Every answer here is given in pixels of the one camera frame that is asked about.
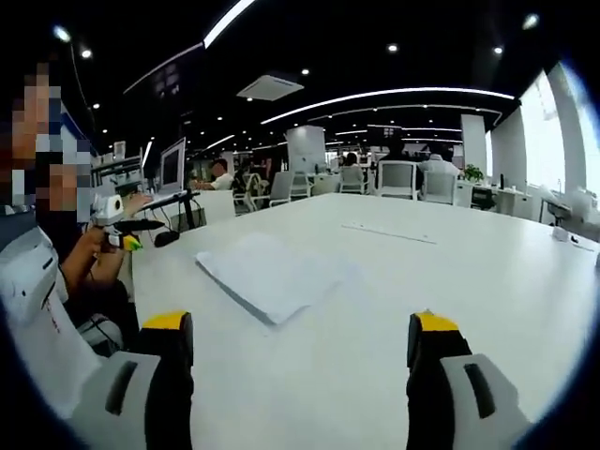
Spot white table socket strip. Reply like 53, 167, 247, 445
340, 223, 439, 247

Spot hanging black display screen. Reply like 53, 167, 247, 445
367, 124, 404, 143

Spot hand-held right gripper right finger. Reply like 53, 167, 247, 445
405, 308, 535, 450

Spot curved ceiling light strip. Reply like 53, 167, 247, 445
202, 0, 258, 49
259, 86, 517, 126

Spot white cloth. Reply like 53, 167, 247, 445
193, 232, 366, 328

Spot black chest device cable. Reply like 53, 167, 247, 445
78, 317, 124, 353

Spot white grey chest device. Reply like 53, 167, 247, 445
0, 223, 70, 325

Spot ceiling air conditioner vent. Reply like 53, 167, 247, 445
235, 73, 307, 102

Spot round ceiling spotlights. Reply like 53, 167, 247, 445
51, 13, 540, 112

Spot person's left hand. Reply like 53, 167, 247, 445
76, 227, 119, 266

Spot white desk partition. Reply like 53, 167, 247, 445
195, 188, 237, 227

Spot black elongated object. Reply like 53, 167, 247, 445
113, 218, 167, 234

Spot white chair armrest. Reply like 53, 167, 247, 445
76, 312, 125, 360

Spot group of white office chairs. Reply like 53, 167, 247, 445
232, 159, 459, 216

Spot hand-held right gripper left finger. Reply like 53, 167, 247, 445
69, 309, 196, 450

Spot computer monitor on desk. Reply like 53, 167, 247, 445
139, 136, 189, 208

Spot white storage shelf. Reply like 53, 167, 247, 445
90, 140, 145, 199

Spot white table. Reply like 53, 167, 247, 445
127, 191, 600, 450

